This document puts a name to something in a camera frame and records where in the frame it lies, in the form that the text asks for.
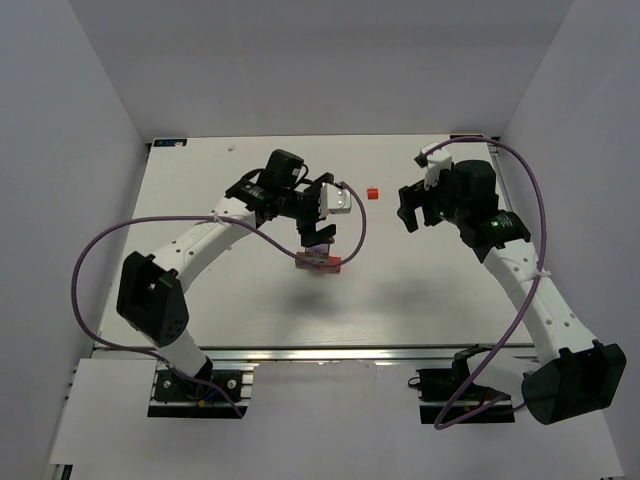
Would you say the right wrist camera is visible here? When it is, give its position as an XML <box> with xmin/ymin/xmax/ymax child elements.
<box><xmin>414</xmin><ymin>142</ymin><xmax>453</xmax><ymax>190</ymax></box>

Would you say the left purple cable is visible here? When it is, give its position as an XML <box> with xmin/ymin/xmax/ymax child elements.
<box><xmin>71</xmin><ymin>183</ymin><xmax>369</xmax><ymax>419</ymax></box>

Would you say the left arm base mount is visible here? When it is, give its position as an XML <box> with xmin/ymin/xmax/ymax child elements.
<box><xmin>147</xmin><ymin>362</ymin><xmax>255</xmax><ymax>420</ymax></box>

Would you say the purple cable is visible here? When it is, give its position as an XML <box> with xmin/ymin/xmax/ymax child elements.
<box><xmin>419</xmin><ymin>136</ymin><xmax>547</xmax><ymax>431</ymax></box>
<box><xmin>71</xmin><ymin>183</ymin><xmax>369</xmax><ymax>419</ymax></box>

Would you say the aluminium table frame rail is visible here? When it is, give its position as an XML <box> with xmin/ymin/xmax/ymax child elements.
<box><xmin>487</xmin><ymin>135</ymin><xmax>569</xmax><ymax>362</ymax></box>

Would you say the brown block with picture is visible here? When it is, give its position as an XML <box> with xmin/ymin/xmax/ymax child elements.
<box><xmin>295</xmin><ymin>255</ymin><xmax>308</xmax><ymax>269</ymax></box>

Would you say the green notched block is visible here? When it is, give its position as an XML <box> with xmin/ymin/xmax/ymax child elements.
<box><xmin>307</xmin><ymin>257</ymin><xmax>331</xmax><ymax>267</ymax></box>

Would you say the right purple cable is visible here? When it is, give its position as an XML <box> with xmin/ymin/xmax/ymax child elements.
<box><xmin>419</xmin><ymin>136</ymin><xmax>547</xmax><ymax>431</ymax></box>

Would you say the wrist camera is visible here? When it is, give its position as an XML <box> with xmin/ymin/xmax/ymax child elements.
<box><xmin>318</xmin><ymin>183</ymin><xmax>352</xmax><ymax>218</ymax></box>
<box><xmin>414</xmin><ymin>142</ymin><xmax>453</xmax><ymax>190</ymax></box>

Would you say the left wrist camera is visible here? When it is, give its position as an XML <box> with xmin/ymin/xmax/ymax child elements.
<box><xmin>318</xmin><ymin>183</ymin><xmax>352</xmax><ymax>218</ymax></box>

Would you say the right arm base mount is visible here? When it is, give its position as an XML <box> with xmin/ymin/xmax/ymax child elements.
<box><xmin>407</xmin><ymin>345</ymin><xmax>515</xmax><ymax>425</ymax></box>

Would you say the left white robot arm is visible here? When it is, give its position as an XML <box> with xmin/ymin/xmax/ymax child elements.
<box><xmin>116</xmin><ymin>149</ymin><xmax>351</xmax><ymax>380</ymax></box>

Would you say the red rectangular block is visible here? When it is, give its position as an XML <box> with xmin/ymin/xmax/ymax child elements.
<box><xmin>320</xmin><ymin>256</ymin><xmax>342</xmax><ymax>274</ymax></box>

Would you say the left blue label sticker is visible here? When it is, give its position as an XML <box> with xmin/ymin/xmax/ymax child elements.
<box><xmin>152</xmin><ymin>138</ymin><xmax>187</xmax><ymax>148</ymax></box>

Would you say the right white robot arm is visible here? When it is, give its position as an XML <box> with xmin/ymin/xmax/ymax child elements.
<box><xmin>397</xmin><ymin>160</ymin><xmax>627</xmax><ymax>425</ymax></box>

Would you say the purple cube block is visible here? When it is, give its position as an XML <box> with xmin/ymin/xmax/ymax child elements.
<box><xmin>305</xmin><ymin>243</ymin><xmax>330</xmax><ymax>255</ymax></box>

